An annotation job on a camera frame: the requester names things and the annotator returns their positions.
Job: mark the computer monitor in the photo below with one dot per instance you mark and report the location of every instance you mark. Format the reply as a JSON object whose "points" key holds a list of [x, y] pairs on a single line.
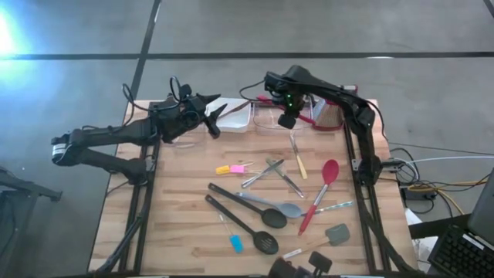
{"points": [[484, 216]]}

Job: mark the red box grater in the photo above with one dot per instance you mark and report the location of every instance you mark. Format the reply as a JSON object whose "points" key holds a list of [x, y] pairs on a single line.
{"points": [[328, 116]]}

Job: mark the silver metal table knife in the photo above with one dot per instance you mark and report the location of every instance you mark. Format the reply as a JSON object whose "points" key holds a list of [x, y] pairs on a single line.
{"points": [[262, 173], [237, 109]]}

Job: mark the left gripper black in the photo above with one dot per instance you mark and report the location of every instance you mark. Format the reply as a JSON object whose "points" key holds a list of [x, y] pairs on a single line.
{"points": [[177, 119]]}

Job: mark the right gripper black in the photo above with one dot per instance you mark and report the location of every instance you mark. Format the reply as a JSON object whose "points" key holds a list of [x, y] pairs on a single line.
{"points": [[289, 102]]}

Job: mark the white plastic container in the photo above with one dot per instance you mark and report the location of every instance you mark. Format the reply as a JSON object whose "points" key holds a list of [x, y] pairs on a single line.
{"points": [[235, 123]]}

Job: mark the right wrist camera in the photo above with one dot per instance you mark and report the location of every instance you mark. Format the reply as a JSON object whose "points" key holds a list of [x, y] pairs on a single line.
{"points": [[287, 121]]}

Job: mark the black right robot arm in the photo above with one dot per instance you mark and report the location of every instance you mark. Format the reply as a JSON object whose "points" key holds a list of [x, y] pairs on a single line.
{"points": [[332, 90]]}

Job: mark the white paper sheet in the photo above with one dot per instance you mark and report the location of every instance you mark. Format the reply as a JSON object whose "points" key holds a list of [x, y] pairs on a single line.
{"points": [[422, 243]]}

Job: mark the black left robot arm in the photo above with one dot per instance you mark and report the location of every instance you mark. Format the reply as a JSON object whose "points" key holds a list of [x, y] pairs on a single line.
{"points": [[108, 133]]}

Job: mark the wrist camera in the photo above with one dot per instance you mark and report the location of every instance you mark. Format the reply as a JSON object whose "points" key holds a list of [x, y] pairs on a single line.
{"points": [[287, 121], [185, 90]]}

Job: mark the black slotted serving spoon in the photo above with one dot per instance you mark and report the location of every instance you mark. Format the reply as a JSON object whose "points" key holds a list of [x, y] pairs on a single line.
{"points": [[266, 243]]}

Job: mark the grey-blue serving spoon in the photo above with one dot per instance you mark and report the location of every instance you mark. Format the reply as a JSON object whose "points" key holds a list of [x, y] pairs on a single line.
{"points": [[293, 210]]}

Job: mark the small yellow silicone spatula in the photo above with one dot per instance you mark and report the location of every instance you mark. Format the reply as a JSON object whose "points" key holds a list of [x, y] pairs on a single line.
{"points": [[222, 170]]}

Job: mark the small pink silicone spatula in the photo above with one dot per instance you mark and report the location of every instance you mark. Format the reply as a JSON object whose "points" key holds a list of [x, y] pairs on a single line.
{"points": [[237, 168]]}

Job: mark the black keyboard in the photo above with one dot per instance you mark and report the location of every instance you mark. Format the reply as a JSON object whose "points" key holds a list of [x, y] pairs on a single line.
{"points": [[459, 255]]}

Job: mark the black power strip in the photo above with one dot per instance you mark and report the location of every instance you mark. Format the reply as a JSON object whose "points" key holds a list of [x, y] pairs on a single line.
{"points": [[417, 193]]}

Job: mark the black solid serving spoon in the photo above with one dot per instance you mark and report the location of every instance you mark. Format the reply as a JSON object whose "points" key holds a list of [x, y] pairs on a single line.
{"points": [[274, 219]]}

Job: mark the black aluminium table frame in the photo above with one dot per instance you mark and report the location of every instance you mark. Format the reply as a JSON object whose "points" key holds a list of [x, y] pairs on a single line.
{"points": [[143, 231]]}

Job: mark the black metal stand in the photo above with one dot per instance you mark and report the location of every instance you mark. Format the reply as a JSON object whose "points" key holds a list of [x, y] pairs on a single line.
{"points": [[23, 185]]}

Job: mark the small blue silicone spatula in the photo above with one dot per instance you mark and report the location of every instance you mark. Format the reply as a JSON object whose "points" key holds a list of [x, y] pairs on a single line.
{"points": [[236, 244]]}

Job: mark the black desk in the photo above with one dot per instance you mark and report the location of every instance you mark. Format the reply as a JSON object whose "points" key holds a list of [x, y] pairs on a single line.
{"points": [[436, 228]]}

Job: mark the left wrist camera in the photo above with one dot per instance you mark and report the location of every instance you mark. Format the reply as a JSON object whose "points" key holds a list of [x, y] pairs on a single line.
{"points": [[185, 90]]}

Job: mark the red spoon with metal neck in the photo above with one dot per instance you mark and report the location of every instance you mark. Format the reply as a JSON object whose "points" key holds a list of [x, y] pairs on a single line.
{"points": [[330, 171]]}

